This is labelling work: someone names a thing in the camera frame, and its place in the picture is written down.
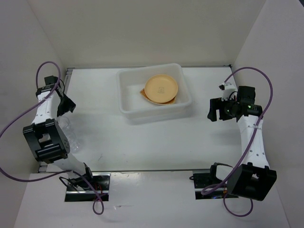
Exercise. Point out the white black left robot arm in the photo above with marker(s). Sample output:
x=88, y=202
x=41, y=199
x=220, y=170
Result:
x=47, y=140

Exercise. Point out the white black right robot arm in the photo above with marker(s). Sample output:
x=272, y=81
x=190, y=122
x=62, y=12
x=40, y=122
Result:
x=252, y=178

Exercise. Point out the triangular woven bamboo basket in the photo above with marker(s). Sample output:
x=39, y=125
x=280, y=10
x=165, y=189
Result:
x=143, y=94

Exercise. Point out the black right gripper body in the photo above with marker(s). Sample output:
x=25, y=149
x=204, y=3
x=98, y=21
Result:
x=229, y=105

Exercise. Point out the yellow bear plate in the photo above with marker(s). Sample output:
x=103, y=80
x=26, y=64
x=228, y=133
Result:
x=165, y=103
x=161, y=88

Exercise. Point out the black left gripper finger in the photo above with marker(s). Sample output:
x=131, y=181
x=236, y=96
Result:
x=62, y=109
x=68, y=104

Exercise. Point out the translucent white plastic bin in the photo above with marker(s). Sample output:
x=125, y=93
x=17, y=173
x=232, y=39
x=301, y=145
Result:
x=135, y=107

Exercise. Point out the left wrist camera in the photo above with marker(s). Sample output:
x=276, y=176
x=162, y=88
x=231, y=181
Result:
x=47, y=88

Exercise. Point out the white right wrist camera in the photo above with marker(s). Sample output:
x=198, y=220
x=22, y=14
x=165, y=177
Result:
x=228, y=90

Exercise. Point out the clear plastic cup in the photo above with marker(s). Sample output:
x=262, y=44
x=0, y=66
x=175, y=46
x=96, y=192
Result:
x=65, y=125
x=74, y=143

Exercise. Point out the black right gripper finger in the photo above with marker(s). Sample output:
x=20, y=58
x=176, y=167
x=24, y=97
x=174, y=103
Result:
x=222, y=114
x=213, y=106

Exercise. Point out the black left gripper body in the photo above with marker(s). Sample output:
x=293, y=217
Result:
x=62, y=101

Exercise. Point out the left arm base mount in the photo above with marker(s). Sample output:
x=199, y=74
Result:
x=100, y=183

